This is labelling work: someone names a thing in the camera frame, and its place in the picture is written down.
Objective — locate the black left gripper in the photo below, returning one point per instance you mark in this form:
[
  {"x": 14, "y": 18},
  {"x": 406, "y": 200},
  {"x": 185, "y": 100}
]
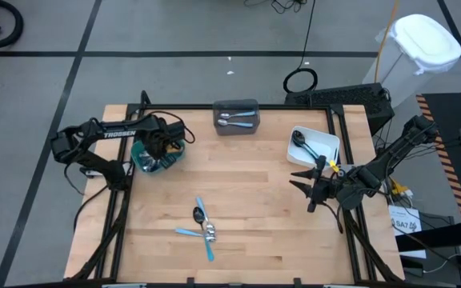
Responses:
[{"x": 162, "y": 140}]

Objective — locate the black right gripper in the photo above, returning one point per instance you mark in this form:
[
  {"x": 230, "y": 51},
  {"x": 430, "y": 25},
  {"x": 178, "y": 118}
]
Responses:
[{"x": 328, "y": 188}]

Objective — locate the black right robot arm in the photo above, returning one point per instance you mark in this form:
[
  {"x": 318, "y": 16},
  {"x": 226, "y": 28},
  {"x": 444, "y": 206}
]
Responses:
[{"x": 390, "y": 154}]

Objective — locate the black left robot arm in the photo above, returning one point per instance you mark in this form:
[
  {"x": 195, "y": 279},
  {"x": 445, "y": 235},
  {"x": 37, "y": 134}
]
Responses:
[{"x": 118, "y": 134}]

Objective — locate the teal plastic bin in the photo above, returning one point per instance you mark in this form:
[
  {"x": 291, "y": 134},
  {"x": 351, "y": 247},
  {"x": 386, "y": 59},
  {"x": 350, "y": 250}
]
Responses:
[{"x": 136, "y": 154}]

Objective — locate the small yellow tag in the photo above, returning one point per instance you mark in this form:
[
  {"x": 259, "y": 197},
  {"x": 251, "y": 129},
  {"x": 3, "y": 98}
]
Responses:
[{"x": 333, "y": 165}]

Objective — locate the white plastic bin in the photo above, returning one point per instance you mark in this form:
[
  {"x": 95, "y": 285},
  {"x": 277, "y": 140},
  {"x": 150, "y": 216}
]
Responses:
[{"x": 322, "y": 142}]

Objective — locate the grey translucent plastic bin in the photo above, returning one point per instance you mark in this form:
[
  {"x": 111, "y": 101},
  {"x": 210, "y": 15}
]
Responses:
[{"x": 236, "y": 106}]

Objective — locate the yellow power plug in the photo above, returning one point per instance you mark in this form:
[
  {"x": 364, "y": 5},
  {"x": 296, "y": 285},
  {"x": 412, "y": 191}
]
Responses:
[{"x": 399, "y": 188}]

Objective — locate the black table edge clip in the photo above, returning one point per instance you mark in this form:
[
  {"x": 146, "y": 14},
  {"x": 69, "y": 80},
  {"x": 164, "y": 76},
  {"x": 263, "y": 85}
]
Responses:
[
  {"x": 297, "y": 281},
  {"x": 190, "y": 281}
]

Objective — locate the white SA7 label sheet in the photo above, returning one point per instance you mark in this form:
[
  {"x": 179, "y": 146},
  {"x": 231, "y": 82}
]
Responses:
[{"x": 404, "y": 224}]

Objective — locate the hazard-striped black platform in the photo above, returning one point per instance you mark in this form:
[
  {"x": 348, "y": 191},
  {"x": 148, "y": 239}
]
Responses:
[{"x": 446, "y": 116}]

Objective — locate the white lidded trash bin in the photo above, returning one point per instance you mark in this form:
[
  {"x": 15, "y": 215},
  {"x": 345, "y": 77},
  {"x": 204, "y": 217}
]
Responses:
[{"x": 422, "y": 38}]

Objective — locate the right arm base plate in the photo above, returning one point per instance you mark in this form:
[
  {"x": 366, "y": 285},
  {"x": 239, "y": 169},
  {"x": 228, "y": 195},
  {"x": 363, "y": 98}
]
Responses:
[{"x": 346, "y": 168}]

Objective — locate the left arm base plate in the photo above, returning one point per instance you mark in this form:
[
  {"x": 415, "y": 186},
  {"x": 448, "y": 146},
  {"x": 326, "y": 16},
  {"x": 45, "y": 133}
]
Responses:
[{"x": 91, "y": 173}]

